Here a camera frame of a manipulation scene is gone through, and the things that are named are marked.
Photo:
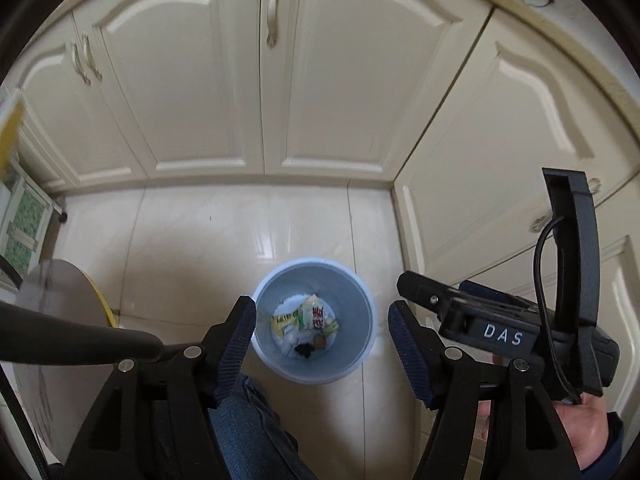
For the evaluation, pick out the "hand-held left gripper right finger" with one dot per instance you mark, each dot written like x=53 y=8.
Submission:
x=407 y=355

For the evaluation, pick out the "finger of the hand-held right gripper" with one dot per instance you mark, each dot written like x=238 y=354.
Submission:
x=425 y=290
x=475 y=289

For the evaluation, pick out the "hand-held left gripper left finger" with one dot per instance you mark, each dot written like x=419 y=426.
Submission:
x=237 y=340

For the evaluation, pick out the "yellow wrapper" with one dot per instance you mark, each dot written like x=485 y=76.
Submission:
x=290 y=317

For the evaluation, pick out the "dark scrap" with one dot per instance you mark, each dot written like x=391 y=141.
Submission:
x=302 y=351

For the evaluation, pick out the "light blue trash bin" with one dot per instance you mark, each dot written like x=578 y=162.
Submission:
x=350 y=305

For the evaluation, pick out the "red white snack wrapper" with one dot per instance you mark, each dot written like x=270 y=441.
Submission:
x=317 y=316

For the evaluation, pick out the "person's right forearm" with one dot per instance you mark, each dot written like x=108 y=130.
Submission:
x=612 y=455

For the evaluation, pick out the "person's right hand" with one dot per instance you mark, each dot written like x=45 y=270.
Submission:
x=585 y=430

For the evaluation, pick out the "person's leg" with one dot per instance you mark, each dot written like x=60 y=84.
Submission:
x=250 y=435

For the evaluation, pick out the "cream cabinet door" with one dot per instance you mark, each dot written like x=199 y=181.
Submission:
x=50 y=110
x=360 y=85
x=620 y=310
x=185 y=85
x=500 y=135

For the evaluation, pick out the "black padded bar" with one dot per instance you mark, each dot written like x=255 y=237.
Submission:
x=75 y=337

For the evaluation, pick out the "round marble table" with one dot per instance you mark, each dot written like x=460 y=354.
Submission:
x=55 y=310

